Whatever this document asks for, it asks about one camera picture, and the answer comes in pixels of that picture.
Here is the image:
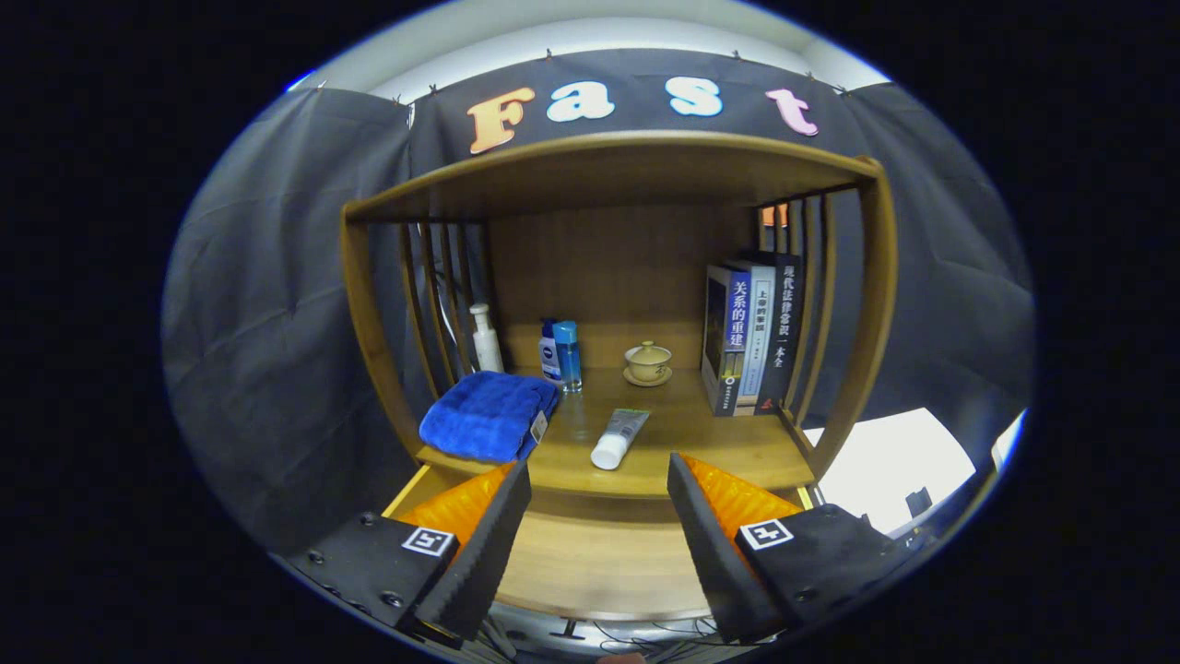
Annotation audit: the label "brown wooden cabinet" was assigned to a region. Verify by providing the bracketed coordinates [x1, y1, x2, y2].
[339, 129, 900, 504]

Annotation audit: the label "folded blue towel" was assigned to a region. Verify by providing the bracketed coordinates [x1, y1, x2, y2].
[419, 371, 561, 464]

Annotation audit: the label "wooden countertop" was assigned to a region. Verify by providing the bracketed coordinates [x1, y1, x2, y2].
[415, 367, 817, 501]

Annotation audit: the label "clear blue bottle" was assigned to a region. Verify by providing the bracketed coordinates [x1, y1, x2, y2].
[553, 320, 584, 394]

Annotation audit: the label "book with pale spine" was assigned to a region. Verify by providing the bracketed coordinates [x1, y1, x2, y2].
[737, 260, 777, 416]

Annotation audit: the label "white cable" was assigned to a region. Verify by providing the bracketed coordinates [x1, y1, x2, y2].
[419, 221, 466, 374]

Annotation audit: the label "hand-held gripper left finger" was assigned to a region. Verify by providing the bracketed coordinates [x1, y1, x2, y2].
[286, 461, 533, 642]

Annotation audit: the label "white tube with green end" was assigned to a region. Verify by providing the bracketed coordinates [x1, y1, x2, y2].
[590, 408, 652, 471]

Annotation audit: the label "white side shelf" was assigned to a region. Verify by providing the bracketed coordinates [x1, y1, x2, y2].
[991, 410, 1026, 471]

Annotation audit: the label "white pump bottle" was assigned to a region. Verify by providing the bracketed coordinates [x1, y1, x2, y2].
[469, 303, 505, 374]

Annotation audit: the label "beige lidded tea cup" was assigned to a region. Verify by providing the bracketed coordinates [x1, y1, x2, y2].
[623, 340, 674, 387]

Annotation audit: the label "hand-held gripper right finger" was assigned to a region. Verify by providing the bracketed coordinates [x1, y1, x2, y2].
[667, 452, 923, 644]

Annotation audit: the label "white box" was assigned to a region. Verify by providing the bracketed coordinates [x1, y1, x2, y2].
[802, 408, 978, 536]

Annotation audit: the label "black floor cables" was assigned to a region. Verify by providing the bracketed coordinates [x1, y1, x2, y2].
[553, 618, 720, 660]

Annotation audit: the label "book with blue spine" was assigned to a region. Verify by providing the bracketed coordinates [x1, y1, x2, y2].
[701, 266, 752, 418]

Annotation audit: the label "black backdrop cloth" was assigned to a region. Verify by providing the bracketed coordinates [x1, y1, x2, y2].
[161, 48, 1035, 554]

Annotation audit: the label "book with black spine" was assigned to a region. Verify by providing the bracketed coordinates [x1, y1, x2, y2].
[756, 253, 805, 414]

